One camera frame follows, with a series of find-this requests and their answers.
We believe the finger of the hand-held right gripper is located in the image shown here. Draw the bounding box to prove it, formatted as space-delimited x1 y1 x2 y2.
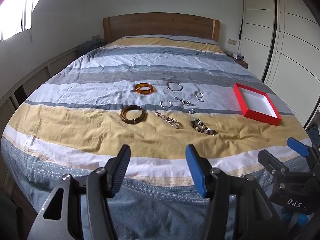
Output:
287 137 320 175
258 150 292 180

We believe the amber bangle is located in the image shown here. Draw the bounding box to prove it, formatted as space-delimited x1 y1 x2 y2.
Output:
134 82 156 96

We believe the grey cloth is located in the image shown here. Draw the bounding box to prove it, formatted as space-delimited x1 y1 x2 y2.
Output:
77 39 105 55

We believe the wooden headboard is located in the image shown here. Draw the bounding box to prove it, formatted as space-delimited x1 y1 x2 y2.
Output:
103 12 221 43

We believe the white wardrobe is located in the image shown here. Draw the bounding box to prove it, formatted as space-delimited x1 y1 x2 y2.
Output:
239 0 320 128

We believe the dark brown bangle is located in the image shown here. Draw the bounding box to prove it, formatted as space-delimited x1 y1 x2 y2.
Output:
120 105 146 125

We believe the pearl bead bracelet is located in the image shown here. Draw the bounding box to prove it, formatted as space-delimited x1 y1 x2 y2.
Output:
155 112 181 129

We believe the striped blanket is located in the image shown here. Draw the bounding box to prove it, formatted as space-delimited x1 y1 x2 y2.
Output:
0 34 313 240

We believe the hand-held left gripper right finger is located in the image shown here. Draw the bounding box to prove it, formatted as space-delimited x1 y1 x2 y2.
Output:
185 144 284 240

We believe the red box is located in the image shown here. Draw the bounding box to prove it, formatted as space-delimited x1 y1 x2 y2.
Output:
233 83 282 126

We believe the silver bangle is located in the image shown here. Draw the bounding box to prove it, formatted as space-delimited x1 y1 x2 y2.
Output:
166 82 184 92

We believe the brown beaded bracelet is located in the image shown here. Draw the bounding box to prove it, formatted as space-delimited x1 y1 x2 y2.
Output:
190 117 217 137

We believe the low wooden cabinet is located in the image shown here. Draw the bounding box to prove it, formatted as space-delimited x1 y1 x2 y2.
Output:
0 46 80 120

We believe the window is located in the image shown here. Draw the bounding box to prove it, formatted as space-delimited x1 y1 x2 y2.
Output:
0 0 54 40

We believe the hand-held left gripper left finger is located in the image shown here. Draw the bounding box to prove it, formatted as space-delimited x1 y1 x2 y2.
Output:
27 144 131 240

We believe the wooden bed frame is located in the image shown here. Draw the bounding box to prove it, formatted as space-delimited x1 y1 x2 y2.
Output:
10 180 38 230

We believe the silver chain bracelet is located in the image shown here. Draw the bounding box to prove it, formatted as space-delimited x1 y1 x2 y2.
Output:
174 96 194 106

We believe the wooden nightstand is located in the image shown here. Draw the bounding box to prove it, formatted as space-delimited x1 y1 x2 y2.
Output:
232 56 249 70

